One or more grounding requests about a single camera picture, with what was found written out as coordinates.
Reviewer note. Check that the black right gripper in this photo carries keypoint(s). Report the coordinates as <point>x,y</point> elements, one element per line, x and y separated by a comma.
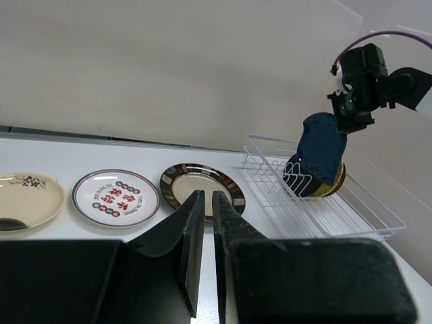
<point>362,68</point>

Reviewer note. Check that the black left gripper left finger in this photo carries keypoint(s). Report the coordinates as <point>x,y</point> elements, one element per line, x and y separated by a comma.
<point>157,274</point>

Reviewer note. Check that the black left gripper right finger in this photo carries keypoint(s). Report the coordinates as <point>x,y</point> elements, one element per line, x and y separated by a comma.
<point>250,269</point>

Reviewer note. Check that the black rimmed beige plate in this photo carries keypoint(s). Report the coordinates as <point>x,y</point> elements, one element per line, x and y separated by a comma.
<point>179,181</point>

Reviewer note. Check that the woven bamboo pattern plate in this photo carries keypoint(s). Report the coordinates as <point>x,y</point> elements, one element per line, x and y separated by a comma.
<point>298,179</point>

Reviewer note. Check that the blue leaf shaped dish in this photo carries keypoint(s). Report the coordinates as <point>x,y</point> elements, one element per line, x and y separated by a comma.
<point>321,147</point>

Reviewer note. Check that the white plate with red characters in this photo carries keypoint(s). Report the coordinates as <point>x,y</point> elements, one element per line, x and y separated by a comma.
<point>115,198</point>

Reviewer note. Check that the dark brown yellow plate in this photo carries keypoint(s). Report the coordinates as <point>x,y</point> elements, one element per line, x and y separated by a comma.
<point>327,190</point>

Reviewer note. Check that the cream plate with black brushstroke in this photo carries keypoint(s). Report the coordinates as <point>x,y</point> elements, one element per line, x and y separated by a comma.
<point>29,200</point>

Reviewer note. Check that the white wire dish rack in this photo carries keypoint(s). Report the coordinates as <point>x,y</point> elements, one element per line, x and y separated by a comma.
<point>353,211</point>

